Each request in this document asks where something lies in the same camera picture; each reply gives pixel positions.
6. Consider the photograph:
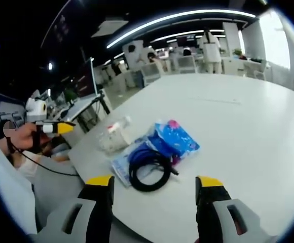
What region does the person's white clothing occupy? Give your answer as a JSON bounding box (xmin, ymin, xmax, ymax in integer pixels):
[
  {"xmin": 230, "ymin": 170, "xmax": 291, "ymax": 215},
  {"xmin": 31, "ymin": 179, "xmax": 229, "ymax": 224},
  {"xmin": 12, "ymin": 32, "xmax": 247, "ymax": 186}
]
[{"xmin": 0, "ymin": 126, "xmax": 43, "ymax": 235}]

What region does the long ceiling light strip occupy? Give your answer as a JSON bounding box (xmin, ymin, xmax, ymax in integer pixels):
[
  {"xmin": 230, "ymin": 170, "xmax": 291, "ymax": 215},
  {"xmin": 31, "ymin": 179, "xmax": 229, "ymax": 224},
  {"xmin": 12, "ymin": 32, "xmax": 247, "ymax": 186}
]
[{"xmin": 105, "ymin": 9, "xmax": 257, "ymax": 49}]

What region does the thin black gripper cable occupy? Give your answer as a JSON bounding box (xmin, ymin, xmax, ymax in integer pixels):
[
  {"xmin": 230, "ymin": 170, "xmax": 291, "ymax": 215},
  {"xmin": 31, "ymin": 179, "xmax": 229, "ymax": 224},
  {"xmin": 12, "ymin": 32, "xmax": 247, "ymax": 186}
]
[{"xmin": 9, "ymin": 138, "xmax": 80, "ymax": 176}]

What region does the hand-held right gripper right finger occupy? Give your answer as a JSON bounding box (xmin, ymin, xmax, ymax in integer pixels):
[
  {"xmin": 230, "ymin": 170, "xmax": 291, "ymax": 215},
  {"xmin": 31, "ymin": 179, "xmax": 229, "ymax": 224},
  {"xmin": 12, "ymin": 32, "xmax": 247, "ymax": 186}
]
[{"xmin": 195, "ymin": 176, "xmax": 273, "ymax": 243}]

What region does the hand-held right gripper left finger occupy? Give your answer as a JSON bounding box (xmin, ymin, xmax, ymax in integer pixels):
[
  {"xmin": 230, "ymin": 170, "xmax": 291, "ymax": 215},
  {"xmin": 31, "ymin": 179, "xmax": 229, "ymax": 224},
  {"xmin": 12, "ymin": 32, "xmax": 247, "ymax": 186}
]
[{"xmin": 35, "ymin": 174, "xmax": 115, "ymax": 243}]

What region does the white office desk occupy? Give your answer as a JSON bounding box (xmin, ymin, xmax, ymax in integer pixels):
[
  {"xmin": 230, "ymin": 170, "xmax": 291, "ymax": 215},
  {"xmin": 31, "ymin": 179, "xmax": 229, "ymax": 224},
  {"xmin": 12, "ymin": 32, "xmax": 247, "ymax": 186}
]
[{"xmin": 57, "ymin": 91, "xmax": 112, "ymax": 132}]

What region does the white mesh office chair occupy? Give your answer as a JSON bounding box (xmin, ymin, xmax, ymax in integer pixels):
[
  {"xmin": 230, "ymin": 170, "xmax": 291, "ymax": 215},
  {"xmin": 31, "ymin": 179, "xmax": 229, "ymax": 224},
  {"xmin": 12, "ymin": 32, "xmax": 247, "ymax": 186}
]
[
  {"xmin": 140, "ymin": 62, "xmax": 163, "ymax": 87},
  {"xmin": 177, "ymin": 55, "xmax": 197, "ymax": 74},
  {"xmin": 243, "ymin": 60, "xmax": 269, "ymax": 79}
]

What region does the blue plastic bag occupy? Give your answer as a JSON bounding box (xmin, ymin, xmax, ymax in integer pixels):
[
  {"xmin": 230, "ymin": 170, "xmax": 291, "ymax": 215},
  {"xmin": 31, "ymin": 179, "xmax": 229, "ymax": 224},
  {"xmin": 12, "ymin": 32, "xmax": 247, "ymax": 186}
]
[{"xmin": 111, "ymin": 119, "xmax": 201, "ymax": 188}]

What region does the clear bag with white contents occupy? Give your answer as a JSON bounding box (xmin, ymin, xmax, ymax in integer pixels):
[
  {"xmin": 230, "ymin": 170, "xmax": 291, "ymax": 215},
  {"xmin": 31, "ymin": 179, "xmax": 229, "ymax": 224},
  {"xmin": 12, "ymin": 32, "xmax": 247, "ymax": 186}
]
[{"xmin": 96, "ymin": 115, "xmax": 133, "ymax": 154}]

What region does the white tabletop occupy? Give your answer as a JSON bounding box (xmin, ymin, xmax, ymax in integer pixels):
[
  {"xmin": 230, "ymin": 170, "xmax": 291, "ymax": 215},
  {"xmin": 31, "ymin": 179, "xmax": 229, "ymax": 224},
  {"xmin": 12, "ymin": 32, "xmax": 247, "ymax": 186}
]
[{"xmin": 34, "ymin": 73, "xmax": 294, "ymax": 243}]

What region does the person's left hand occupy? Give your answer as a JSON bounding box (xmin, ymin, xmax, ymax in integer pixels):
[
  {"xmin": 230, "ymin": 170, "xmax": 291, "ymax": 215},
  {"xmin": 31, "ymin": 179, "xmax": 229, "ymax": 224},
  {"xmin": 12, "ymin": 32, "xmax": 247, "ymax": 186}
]
[{"xmin": 13, "ymin": 123, "xmax": 53, "ymax": 153}]

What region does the computer monitor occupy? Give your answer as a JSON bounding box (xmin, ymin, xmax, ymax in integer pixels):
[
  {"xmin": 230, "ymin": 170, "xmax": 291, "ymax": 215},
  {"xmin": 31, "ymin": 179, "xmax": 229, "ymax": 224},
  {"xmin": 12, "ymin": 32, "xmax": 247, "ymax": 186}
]
[{"xmin": 76, "ymin": 57, "xmax": 98, "ymax": 98}]

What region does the blue cable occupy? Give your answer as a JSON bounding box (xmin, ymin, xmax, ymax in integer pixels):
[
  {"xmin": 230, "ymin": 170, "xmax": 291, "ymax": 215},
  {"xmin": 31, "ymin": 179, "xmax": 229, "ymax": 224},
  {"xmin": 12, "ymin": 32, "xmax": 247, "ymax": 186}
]
[{"xmin": 127, "ymin": 140, "xmax": 164, "ymax": 164}]

